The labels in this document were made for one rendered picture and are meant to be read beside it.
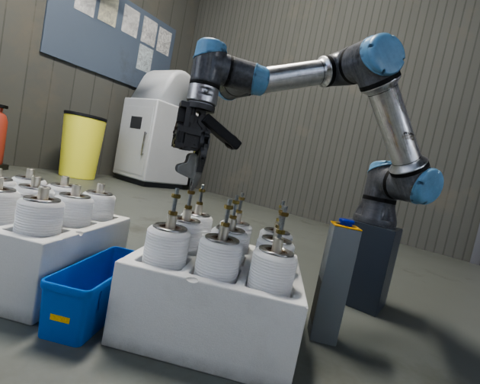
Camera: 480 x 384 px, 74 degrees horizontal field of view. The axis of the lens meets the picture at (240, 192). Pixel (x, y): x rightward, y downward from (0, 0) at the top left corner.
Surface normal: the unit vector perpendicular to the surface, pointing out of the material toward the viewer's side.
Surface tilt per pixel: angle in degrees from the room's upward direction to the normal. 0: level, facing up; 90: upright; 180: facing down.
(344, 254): 90
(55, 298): 92
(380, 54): 84
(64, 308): 92
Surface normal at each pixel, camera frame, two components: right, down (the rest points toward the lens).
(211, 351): -0.12, 0.06
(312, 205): -0.56, -0.04
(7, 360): 0.19, -0.98
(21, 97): 0.80, 0.20
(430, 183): 0.37, 0.25
